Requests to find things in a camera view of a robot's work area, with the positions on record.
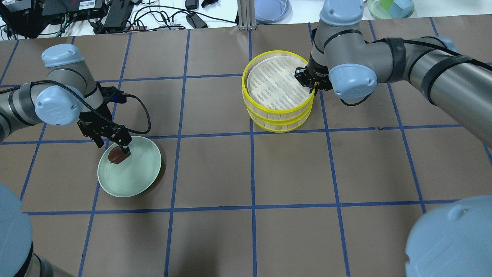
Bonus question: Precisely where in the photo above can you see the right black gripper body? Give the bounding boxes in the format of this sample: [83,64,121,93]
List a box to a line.
[294,67,333,92]

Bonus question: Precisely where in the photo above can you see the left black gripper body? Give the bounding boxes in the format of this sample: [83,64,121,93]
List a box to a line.
[77,115,125,143]

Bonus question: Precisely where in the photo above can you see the brown steamed bun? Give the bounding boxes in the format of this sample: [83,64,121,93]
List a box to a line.
[108,146,131,164]

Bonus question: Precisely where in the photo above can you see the yellow bamboo steamer basket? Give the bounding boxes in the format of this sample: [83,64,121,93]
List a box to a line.
[241,50,314,120]

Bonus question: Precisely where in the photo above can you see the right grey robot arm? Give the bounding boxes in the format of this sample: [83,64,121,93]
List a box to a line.
[294,0,492,147]

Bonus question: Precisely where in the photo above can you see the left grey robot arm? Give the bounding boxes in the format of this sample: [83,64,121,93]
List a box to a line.
[0,44,132,155]

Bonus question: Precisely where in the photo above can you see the light green plate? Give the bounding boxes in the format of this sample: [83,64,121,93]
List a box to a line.
[97,136,162,198]

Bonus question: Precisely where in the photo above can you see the blue plate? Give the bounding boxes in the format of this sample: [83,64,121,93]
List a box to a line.
[254,0,291,23]

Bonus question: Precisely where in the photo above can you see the green glass bowl with sponges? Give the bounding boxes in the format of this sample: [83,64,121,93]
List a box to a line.
[367,0,414,19]

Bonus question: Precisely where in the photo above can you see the black power brick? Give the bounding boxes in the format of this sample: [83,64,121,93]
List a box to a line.
[103,0,133,32]

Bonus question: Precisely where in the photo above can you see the black power adapter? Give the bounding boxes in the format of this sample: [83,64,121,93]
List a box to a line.
[186,13,208,29]

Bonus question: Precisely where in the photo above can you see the aluminium frame post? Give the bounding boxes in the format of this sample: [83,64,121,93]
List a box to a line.
[237,0,256,30]

